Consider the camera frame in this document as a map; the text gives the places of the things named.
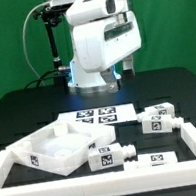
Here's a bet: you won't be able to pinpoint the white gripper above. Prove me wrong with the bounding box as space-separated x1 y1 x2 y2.
72 11 142 93

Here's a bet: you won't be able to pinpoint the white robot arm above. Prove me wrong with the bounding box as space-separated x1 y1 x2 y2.
46 0 142 94

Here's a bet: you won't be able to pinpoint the white marker base sheet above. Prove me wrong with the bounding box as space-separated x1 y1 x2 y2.
58 103 137 125

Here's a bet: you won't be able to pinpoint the black cables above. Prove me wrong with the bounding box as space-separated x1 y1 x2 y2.
21 67 74 90

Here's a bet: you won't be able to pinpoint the black camera stand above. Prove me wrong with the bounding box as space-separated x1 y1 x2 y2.
33 6 62 69

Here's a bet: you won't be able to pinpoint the white cable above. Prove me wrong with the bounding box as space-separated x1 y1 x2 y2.
16 1 60 80

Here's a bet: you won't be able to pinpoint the white U-shaped fence frame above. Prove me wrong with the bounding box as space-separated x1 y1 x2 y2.
0 121 196 196

